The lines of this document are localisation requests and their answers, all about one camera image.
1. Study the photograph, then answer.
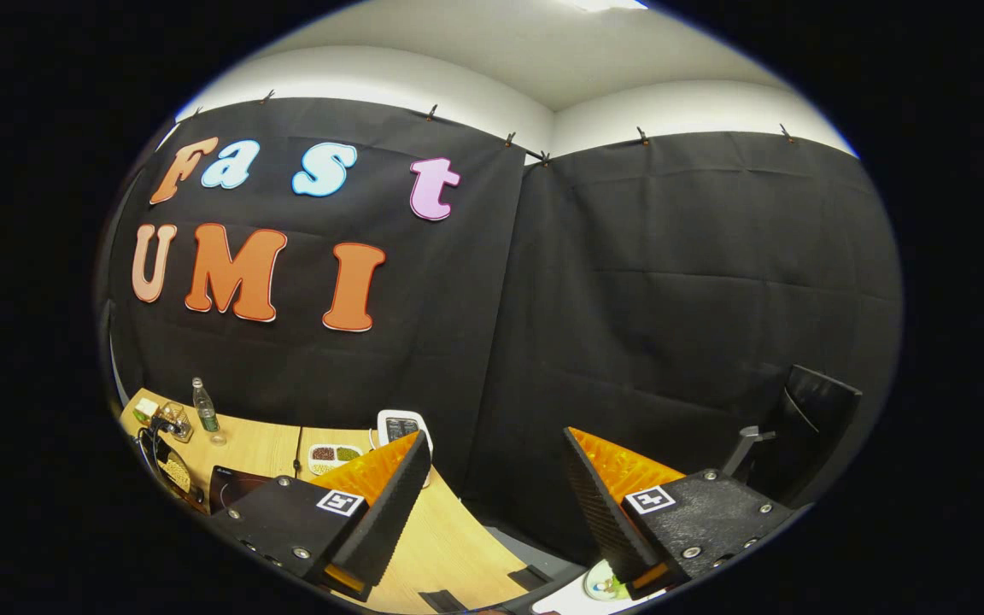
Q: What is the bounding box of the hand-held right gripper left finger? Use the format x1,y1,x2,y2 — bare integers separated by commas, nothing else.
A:
206,430,433,603

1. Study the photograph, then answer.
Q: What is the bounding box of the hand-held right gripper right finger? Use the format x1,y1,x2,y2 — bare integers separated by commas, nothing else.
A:
562,425,799,601

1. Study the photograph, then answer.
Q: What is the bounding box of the steel pot with black handles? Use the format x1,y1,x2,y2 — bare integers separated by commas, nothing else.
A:
135,423,207,515

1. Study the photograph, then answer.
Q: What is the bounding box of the divided dish of beans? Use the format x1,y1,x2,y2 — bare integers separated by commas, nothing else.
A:
308,444,363,476

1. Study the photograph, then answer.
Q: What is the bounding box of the clear plastic water bottle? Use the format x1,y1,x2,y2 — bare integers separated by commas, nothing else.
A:
191,377,228,448

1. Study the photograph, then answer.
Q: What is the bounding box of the black office chair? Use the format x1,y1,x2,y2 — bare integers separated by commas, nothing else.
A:
723,366,862,505

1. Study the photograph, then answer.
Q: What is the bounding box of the row of black cloth clips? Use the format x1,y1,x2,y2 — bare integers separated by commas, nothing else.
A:
191,90,796,167

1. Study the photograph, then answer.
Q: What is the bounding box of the wire mesh utensil holder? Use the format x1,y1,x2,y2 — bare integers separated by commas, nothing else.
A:
159,401,196,442

